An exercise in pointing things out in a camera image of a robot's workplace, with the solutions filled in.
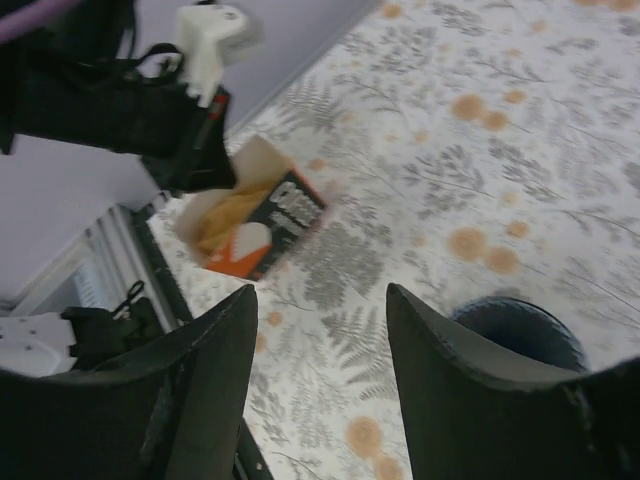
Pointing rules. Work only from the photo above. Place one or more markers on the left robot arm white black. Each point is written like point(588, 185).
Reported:
point(81, 337)

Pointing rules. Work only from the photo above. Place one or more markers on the floral pattern table mat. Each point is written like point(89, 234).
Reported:
point(467, 148)

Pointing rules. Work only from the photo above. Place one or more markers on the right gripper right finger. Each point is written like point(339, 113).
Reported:
point(473, 409)

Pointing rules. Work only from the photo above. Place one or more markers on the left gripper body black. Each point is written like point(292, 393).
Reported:
point(107, 106)

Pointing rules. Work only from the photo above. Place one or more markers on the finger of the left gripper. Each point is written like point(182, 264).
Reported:
point(200, 162)

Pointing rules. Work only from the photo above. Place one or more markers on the blue plastic cone dripper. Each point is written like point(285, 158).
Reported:
point(525, 329)

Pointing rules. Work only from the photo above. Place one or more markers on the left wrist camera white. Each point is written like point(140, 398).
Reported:
point(212, 37)

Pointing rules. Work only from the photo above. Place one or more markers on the coffee paper filter box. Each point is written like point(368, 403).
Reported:
point(284, 216)

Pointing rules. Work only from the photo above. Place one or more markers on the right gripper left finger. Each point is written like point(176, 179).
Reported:
point(170, 409)

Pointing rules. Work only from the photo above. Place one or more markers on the aluminium rail frame front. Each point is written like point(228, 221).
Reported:
point(96, 270)

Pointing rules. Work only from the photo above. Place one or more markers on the brown paper coffee filter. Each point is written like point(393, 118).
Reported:
point(215, 226)

